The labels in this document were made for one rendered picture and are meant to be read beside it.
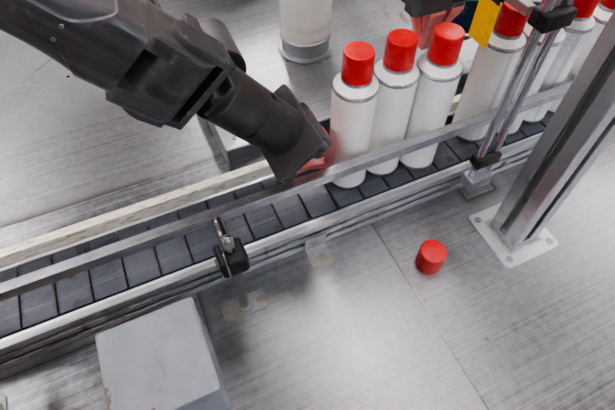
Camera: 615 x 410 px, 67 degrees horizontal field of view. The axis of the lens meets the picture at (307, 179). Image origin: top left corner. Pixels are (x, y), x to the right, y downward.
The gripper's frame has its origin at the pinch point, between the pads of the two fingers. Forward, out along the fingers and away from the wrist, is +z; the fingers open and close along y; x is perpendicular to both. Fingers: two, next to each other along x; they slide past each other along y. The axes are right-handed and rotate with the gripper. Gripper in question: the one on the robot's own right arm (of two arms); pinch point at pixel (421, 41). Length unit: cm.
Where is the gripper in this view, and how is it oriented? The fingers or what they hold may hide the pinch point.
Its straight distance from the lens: 63.1
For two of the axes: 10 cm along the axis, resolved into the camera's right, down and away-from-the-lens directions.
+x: 4.1, 7.2, -5.5
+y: -9.1, 3.3, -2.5
